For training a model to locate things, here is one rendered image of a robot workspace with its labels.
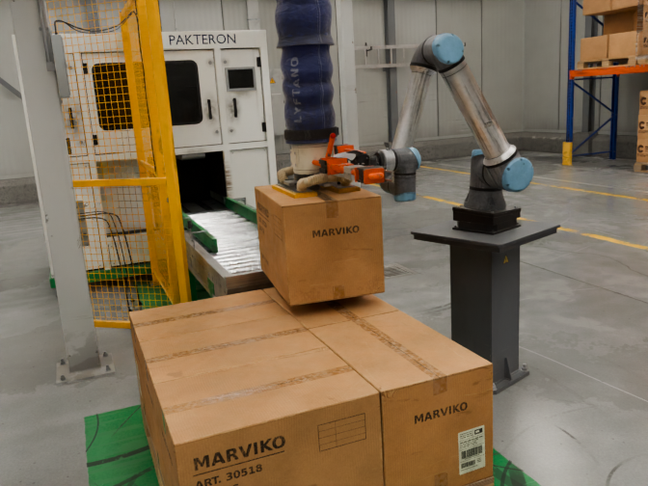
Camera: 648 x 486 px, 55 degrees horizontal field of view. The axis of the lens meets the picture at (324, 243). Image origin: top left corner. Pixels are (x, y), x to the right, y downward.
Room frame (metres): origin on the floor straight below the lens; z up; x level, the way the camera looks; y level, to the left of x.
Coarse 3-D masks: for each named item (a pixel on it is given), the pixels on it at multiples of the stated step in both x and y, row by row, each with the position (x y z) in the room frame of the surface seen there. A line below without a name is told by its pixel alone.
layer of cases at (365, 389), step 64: (192, 320) 2.41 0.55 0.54; (256, 320) 2.36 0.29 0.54; (320, 320) 2.31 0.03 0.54; (384, 320) 2.27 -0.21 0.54; (192, 384) 1.81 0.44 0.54; (256, 384) 1.78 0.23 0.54; (320, 384) 1.75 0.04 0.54; (384, 384) 1.73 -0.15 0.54; (448, 384) 1.76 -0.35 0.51; (192, 448) 1.48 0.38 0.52; (256, 448) 1.54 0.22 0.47; (320, 448) 1.61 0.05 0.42; (384, 448) 1.68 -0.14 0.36; (448, 448) 1.76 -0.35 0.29
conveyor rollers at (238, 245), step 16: (208, 224) 4.53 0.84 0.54; (224, 224) 4.49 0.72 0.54; (240, 224) 4.44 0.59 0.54; (224, 240) 3.93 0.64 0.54; (240, 240) 3.88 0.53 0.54; (256, 240) 3.84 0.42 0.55; (224, 256) 3.48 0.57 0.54; (240, 256) 3.43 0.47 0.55; (256, 256) 3.45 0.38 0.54; (240, 272) 3.14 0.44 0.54
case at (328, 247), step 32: (256, 192) 2.84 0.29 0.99; (320, 192) 2.60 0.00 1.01; (352, 192) 2.55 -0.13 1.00; (288, 224) 2.33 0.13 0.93; (320, 224) 2.37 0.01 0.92; (352, 224) 2.40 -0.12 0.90; (288, 256) 2.33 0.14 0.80; (320, 256) 2.36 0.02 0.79; (352, 256) 2.40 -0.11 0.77; (288, 288) 2.33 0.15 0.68; (320, 288) 2.36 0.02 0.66; (352, 288) 2.40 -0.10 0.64; (384, 288) 2.43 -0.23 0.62
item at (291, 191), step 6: (276, 186) 2.74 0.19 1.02; (282, 186) 2.70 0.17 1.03; (288, 186) 2.68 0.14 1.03; (294, 186) 2.67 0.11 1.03; (282, 192) 2.65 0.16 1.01; (288, 192) 2.56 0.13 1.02; (294, 192) 2.53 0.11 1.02; (300, 192) 2.52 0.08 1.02; (306, 192) 2.52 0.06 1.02; (312, 192) 2.52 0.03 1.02; (294, 198) 2.49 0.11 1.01
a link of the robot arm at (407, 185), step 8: (400, 176) 2.53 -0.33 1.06; (408, 176) 2.53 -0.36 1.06; (392, 184) 2.59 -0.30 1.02; (400, 184) 2.53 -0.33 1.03; (408, 184) 2.53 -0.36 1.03; (392, 192) 2.59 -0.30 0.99; (400, 192) 2.53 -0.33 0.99; (408, 192) 2.53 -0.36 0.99; (400, 200) 2.54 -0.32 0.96; (408, 200) 2.53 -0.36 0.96
